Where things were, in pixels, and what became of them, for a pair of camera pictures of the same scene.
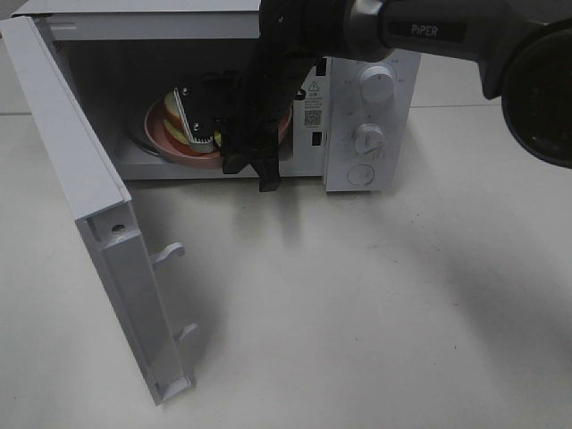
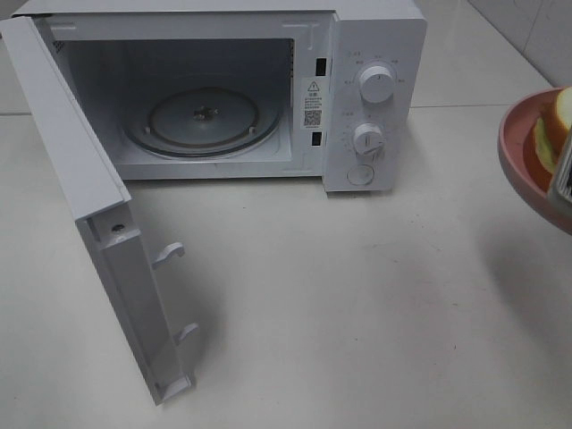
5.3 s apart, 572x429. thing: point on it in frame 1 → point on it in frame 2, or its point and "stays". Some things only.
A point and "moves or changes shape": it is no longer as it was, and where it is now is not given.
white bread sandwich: [175, 122] moves or changes shape
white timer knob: [370, 139] stays
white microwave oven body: [354, 125] stays
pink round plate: [170, 147] → [519, 162]
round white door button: [360, 175] stays
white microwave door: [100, 200] stays
